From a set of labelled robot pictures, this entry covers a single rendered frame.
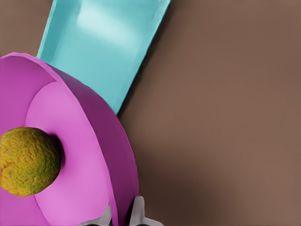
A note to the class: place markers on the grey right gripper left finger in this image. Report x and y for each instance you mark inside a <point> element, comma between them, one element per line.
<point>103,217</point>

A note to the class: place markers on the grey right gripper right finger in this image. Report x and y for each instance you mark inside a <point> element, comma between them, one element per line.
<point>138,213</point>

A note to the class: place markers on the magenta plate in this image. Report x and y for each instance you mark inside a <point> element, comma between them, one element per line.
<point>77,131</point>

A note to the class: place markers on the green-orange orange fruit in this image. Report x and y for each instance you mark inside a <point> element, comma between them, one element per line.
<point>28,162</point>

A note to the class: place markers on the turquoise tray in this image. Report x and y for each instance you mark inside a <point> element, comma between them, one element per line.
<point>98,51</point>

